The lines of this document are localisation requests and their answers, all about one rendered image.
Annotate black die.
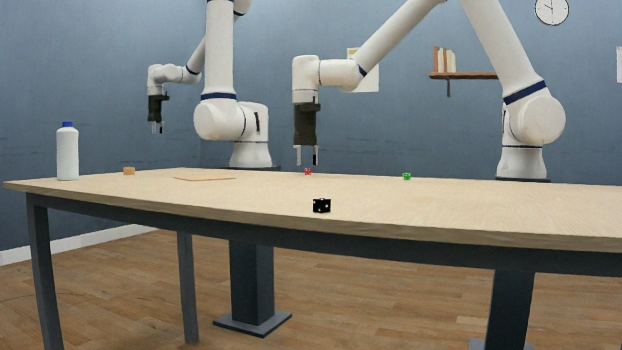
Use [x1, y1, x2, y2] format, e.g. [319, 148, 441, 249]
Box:
[313, 198, 331, 213]

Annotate white plastic bottle with blue cap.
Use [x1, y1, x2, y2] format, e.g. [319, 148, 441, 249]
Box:
[56, 121, 79, 181]

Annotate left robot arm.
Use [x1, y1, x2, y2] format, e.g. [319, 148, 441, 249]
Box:
[292, 0, 566, 178]

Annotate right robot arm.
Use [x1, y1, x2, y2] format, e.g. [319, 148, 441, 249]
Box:
[148, 0, 272, 168]

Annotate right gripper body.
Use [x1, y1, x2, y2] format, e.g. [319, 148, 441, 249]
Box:
[147, 88, 169, 122]

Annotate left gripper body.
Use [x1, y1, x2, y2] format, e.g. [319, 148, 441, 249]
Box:
[292, 91, 321, 146]

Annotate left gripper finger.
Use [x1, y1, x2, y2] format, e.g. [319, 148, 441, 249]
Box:
[293, 145, 301, 165]
[311, 146, 319, 165]

